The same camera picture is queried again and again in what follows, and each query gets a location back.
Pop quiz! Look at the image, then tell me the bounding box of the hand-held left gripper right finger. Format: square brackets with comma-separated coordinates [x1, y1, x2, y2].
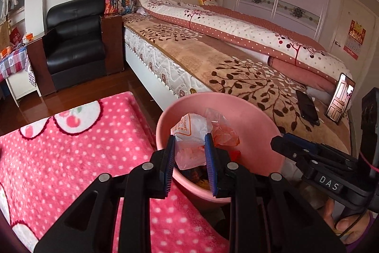
[205, 133, 347, 253]

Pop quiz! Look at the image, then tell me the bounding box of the white door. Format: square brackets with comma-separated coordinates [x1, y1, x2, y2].
[320, 0, 376, 84]

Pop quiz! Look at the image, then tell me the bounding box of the white desk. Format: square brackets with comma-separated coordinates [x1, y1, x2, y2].
[6, 66, 42, 108]

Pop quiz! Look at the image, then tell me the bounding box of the brown paper bag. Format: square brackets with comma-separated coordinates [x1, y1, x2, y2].
[0, 20, 11, 49]

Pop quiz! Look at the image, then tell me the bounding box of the red wall calendar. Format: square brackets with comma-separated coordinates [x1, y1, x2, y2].
[343, 20, 367, 59]

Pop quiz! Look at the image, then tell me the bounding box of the red gift bag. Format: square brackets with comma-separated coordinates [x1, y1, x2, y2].
[9, 28, 23, 44]

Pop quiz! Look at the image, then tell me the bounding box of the pink polka dot blanket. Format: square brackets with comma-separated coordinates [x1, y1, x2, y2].
[0, 91, 234, 253]

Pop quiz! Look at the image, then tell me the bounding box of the clear plastic bag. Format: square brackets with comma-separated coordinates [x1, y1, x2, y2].
[171, 108, 241, 170]

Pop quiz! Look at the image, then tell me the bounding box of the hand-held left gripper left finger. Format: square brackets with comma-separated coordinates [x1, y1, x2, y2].
[34, 135, 176, 253]

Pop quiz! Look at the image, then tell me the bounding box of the person's right forearm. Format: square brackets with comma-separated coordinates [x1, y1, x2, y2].
[360, 212, 379, 253]

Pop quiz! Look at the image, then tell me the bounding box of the polka dot tree quilt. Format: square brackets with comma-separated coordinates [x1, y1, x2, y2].
[138, 0, 353, 93]

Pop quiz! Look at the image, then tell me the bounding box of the pink plastic basin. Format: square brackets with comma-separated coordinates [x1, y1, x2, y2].
[155, 93, 283, 207]

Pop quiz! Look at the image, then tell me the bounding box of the black leather armchair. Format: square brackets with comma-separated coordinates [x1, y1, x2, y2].
[28, 0, 124, 93]

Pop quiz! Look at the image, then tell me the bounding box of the lit smartphone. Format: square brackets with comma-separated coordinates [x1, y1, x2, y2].
[325, 73, 356, 125]

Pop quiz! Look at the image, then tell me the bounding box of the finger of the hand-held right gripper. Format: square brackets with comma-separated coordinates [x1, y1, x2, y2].
[271, 136, 319, 181]
[283, 132, 360, 166]

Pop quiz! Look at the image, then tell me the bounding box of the brown leaf pattern bedspread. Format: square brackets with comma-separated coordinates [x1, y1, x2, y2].
[123, 13, 353, 153]

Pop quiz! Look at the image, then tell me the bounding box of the black smartphone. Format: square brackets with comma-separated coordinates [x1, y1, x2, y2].
[296, 89, 320, 127]

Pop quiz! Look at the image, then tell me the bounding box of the white bed with headboard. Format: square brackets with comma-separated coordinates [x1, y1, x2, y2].
[114, 0, 356, 159]

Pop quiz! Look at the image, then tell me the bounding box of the person's right hand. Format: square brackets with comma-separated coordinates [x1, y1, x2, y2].
[323, 199, 371, 245]

